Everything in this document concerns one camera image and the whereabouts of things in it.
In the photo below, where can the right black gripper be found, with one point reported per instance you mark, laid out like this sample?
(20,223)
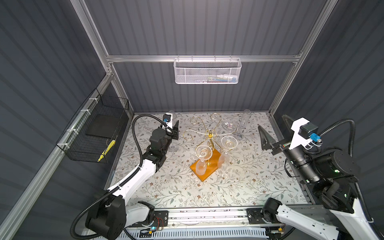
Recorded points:
(270,142)

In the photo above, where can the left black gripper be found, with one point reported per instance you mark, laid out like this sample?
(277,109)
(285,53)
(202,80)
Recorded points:
(174,136)

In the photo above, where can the clear flute glass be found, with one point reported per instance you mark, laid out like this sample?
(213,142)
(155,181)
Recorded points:
(228,144)
(203,153)
(229,126)
(174,147)
(173,115)
(242,124)

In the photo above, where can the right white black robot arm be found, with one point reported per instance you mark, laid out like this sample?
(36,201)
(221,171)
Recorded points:
(334,175)

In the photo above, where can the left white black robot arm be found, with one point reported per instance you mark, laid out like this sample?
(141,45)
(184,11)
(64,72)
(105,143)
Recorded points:
(110,214)

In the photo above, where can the orange wooden rack base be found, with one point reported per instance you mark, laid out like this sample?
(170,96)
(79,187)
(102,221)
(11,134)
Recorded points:
(212,166)

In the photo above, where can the clear flute glass front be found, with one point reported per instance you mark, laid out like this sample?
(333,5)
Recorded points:
(203,153)

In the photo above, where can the floral table mat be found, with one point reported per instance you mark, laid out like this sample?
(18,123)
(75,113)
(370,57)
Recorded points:
(251,177)

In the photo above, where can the items in white basket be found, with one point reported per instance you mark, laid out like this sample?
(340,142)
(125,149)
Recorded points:
(218,79)

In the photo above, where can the black pad in basket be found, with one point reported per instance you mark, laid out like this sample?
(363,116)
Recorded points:
(103,126)

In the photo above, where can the yellow black striped tool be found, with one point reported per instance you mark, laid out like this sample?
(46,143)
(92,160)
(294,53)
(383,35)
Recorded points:
(108,148)

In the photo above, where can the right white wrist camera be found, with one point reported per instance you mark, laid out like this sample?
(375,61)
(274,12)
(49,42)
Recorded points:
(305,135)

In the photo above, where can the gold wire glass rack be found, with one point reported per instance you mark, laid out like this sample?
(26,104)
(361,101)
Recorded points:
(211,136)

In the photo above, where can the white mesh wall basket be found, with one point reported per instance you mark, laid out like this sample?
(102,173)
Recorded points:
(188,70)

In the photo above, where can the black wire wall basket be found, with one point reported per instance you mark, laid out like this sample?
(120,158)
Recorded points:
(77,146)

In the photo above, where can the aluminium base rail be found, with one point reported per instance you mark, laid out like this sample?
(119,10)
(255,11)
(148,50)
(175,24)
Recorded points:
(199,223)

